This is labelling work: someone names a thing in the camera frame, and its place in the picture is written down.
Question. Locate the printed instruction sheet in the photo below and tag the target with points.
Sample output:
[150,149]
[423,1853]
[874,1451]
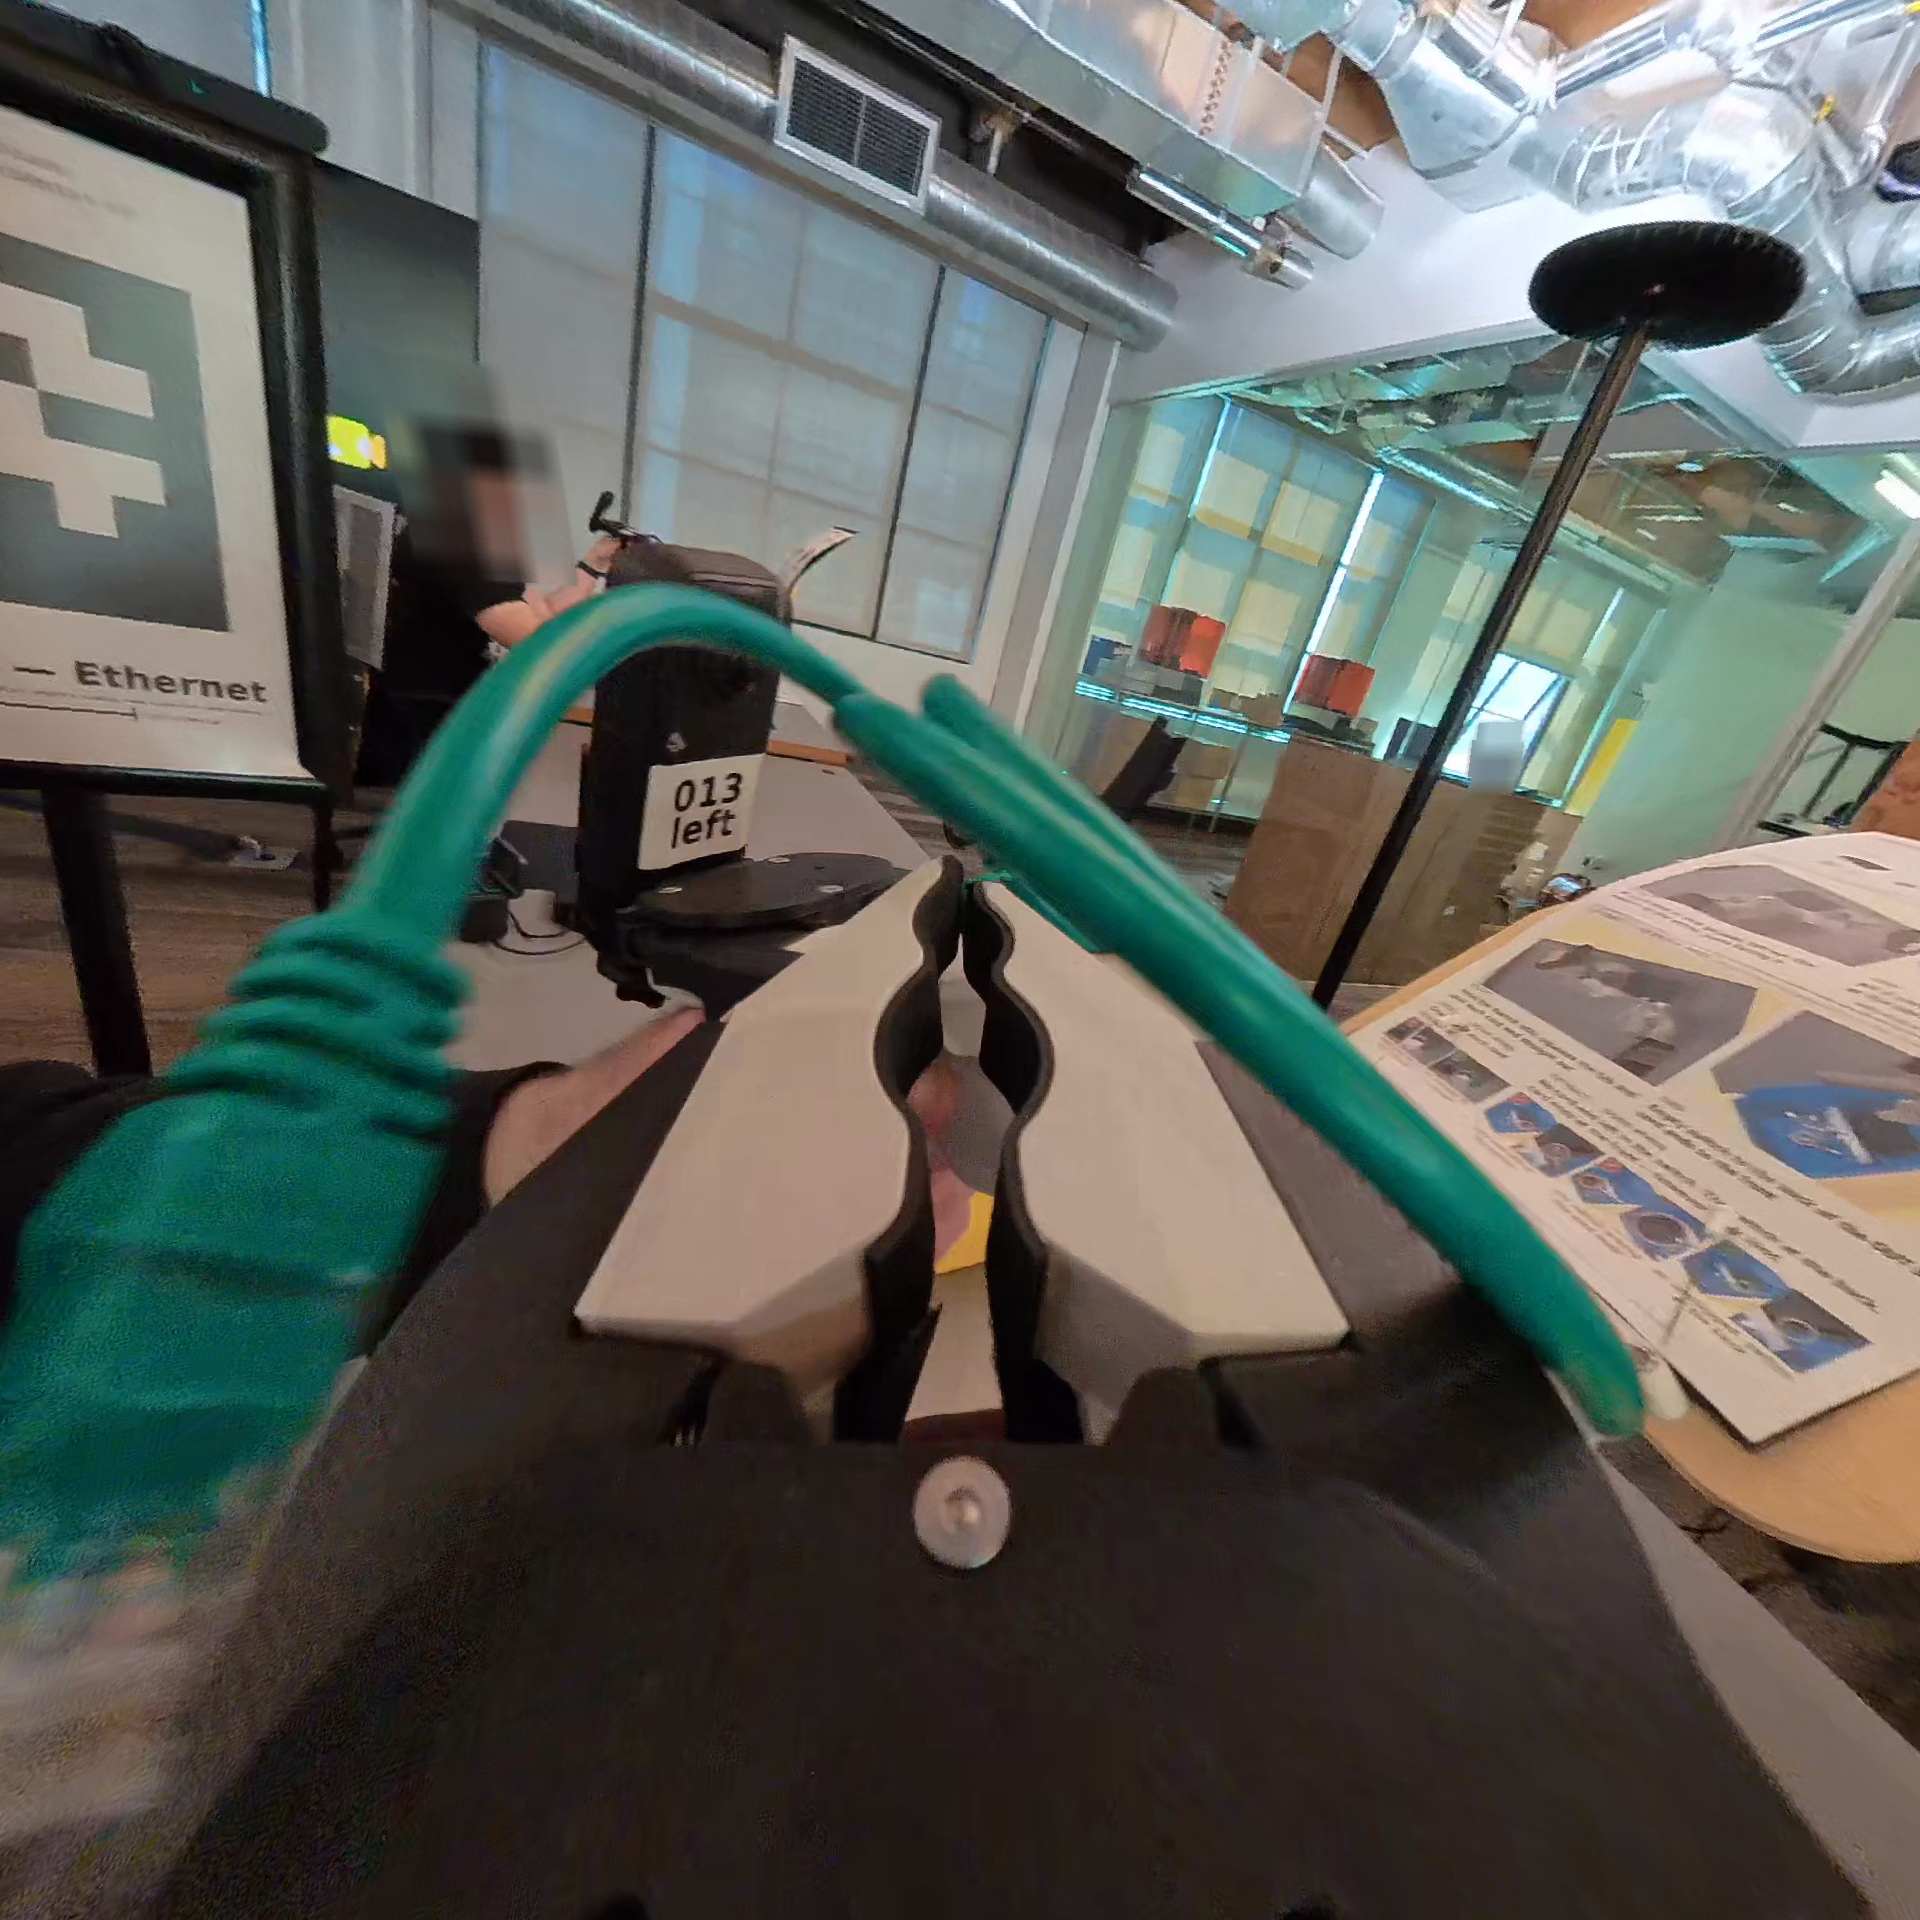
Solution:
[1681,1080]

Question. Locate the white vent grille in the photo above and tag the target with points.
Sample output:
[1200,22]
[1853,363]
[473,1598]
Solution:
[855,129]

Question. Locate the silver flexible ducts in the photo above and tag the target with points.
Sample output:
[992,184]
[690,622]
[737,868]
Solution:
[1650,121]

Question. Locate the silver air duct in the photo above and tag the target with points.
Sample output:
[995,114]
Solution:
[1050,254]

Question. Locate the black office chair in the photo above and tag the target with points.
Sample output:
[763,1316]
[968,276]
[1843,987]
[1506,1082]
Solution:
[1140,765]

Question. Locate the metal shelf with boxes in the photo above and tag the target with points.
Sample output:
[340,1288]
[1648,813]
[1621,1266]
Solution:
[1244,674]

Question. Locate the white and wooden document stand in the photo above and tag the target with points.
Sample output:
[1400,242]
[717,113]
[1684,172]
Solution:
[1845,1471]

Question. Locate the black framed marker sign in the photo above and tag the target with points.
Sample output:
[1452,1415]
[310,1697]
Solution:
[134,661]

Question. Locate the black screen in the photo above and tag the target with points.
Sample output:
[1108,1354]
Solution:
[391,300]

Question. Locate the person's left hand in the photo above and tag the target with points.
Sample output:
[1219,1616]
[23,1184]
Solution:
[584,1110]

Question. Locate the black device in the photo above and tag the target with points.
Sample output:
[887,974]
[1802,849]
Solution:
[510,900]

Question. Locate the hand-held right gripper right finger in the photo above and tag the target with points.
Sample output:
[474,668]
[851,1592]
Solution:
[1170,1214]

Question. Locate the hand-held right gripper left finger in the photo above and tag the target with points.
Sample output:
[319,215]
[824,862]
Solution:
[764,1184]

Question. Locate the black floor lamp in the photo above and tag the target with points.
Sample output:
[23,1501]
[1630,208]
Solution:
[1664,285]

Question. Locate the large silver duct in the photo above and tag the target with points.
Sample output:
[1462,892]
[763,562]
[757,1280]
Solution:
[1200,121]

